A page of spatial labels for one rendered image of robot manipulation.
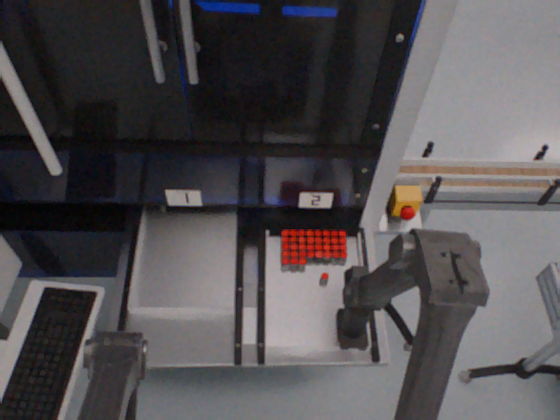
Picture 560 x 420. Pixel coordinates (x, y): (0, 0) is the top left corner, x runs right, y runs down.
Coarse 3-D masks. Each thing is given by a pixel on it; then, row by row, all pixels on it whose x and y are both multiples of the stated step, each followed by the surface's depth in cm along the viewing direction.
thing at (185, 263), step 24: (144, 216) 144; (168, 216) 146; (192, 216) 146; (216, 216) 147; (144, 240) 141; (168, 240) 142; (192, 240) 142; (216, 240) 143; (144, 264) 137; (168, 264) 138; (192, 264) 138; (216, 264) 139; (144, 288) 134; (168, 288) 134; (192, 288) 135; (216, 288) 135; (144, 312) 130; (168, 312) 130; (192, 312) 131; (216, 312) 131
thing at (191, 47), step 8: (184, 0) 81; (184, 8) 82; (184, 16) 83; (184, 24) 84; (192, 24) 85; (184, 32) 86; (192, 32) 86; (184, 40) 87; (192, 40) 87; (184, 48) 89; (192, 48) 89; (192, 56) 90; (192, 64) 91; (192, 72) 92; (192, 80) 94
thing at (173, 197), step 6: (168, 192) 130; (174, 192) 130; (180, 192) 130; (186, 192) 130; (192, 192) 130; (198, 192) 130; (168, 198) 132; (174, 198) 132; (180, 198) 132; (192, 198) 132; (198, 198) 133; (168, 204) 134; (174, 204) 134; (180, 204) 134; (186, 204) 134; (192, 204) 135; (198, 204) 135
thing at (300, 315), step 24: (360, 264) 140; (288, 288) 137; (312, 288) 138; (336, 288) 138; (288, 312) 133; (312, 312) 134; (336, 312) 135; (288, 336) 130; (312, 336) 131; (336, 336) 131
